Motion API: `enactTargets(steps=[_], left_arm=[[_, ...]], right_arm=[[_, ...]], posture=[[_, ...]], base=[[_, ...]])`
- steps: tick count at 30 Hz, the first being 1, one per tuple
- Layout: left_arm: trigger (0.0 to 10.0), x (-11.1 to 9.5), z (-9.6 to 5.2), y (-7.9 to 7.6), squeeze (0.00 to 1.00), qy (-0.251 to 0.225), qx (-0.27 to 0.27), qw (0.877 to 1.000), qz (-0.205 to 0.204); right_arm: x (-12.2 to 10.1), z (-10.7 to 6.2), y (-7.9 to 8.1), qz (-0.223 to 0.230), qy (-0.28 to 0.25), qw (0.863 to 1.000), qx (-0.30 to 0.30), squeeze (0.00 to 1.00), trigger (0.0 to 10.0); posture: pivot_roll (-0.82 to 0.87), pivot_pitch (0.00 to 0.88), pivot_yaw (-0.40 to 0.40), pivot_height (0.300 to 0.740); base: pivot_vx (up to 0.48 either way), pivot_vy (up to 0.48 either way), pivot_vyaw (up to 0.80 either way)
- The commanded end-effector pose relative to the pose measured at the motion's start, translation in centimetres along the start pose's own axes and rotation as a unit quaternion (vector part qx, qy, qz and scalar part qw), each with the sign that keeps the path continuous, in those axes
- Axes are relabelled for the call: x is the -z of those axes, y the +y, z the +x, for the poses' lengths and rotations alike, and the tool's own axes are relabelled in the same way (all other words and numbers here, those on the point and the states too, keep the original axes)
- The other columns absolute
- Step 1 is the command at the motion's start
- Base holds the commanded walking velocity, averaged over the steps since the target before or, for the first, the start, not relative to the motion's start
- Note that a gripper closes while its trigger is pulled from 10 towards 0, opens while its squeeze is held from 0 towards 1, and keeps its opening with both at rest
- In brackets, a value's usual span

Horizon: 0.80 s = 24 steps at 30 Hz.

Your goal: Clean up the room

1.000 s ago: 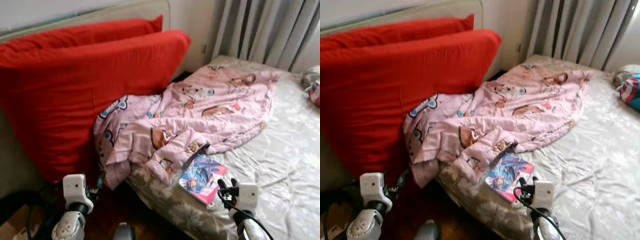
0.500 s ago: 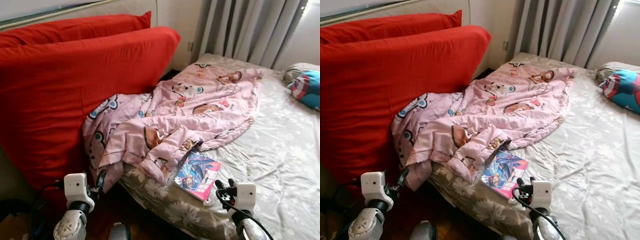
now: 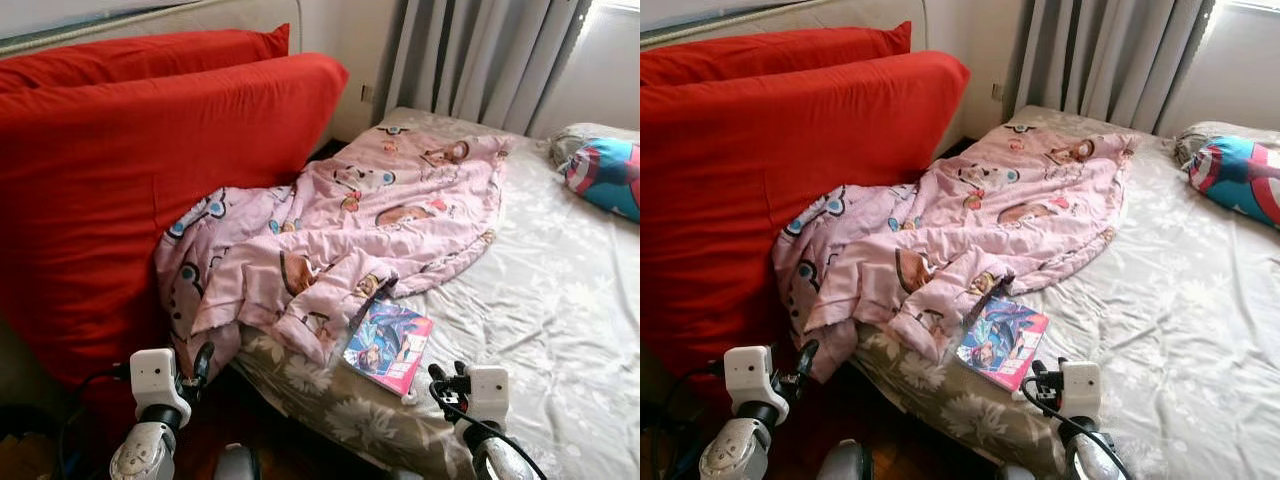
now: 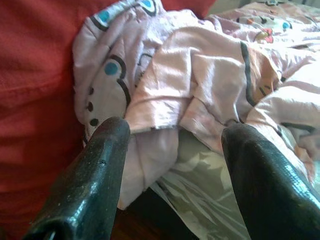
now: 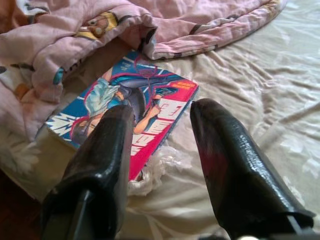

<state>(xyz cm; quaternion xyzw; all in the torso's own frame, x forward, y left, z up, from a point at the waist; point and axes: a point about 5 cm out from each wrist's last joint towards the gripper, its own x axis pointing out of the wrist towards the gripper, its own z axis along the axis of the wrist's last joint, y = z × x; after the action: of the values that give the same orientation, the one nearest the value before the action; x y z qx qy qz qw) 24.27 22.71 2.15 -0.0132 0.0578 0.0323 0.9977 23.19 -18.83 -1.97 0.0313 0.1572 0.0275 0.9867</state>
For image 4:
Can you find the pink cartoon print blanket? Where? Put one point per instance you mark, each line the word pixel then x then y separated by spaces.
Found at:
pixel 200 75

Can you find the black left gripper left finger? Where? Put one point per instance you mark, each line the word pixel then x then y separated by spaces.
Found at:
pixel 82 187

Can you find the grey floral bedsheet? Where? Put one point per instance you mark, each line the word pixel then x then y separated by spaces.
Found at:
pixel 200 180

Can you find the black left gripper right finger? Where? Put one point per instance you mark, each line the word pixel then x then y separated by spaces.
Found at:
pixel 270 195

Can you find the large red cushion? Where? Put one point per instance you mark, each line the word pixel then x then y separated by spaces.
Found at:
pixel 32 75

